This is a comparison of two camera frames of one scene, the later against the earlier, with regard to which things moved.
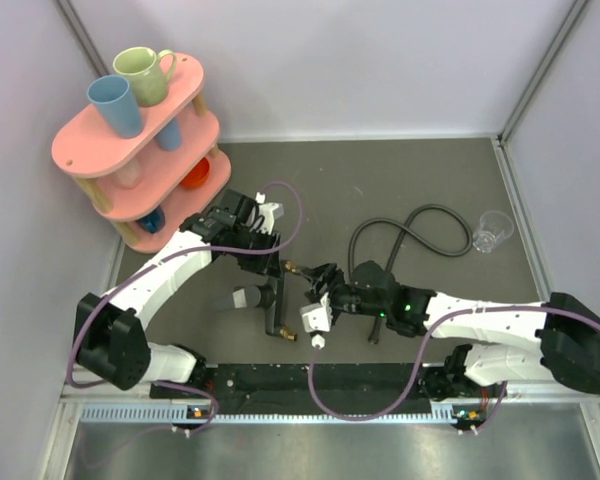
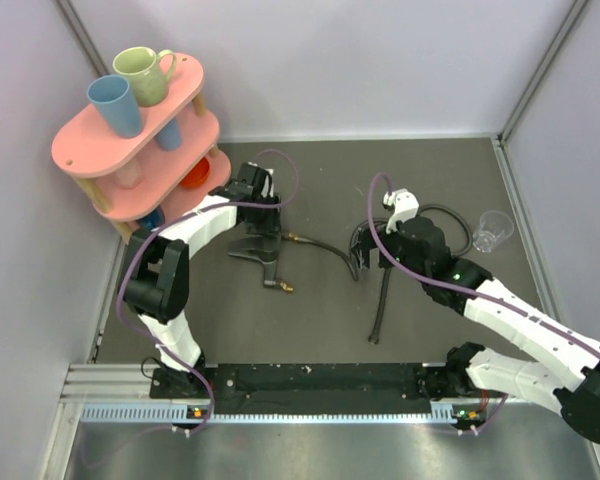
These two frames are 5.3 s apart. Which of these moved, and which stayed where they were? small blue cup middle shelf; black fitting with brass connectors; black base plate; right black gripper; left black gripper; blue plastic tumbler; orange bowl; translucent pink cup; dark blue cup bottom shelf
Moved: black fitting with brass connectors; right black gripper; left black gripper
Stayed: blue plastic tumbler; orange bowl; dark blue cup bottom shelf; small blue cup middle shelf; black base plate; translucent pink cup
